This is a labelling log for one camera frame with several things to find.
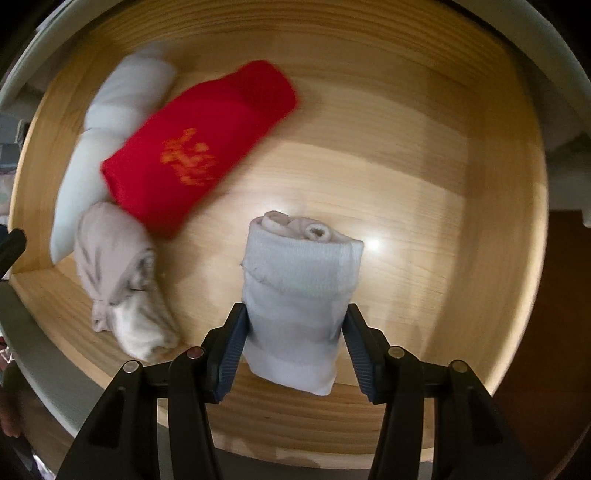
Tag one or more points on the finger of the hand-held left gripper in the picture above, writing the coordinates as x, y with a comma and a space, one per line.
11, 251

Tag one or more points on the pale blue long sock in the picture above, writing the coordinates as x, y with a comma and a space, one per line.
106, 115

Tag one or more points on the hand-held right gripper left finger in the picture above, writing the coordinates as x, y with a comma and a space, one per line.
233, 355

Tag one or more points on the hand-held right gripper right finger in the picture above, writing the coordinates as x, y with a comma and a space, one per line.
358, 360

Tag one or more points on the beige underwear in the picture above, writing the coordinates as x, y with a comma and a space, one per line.
106, 249

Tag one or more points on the red sock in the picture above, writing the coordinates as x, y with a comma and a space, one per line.
194, 138

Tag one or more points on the white sock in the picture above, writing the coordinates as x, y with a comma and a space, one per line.
295, 286

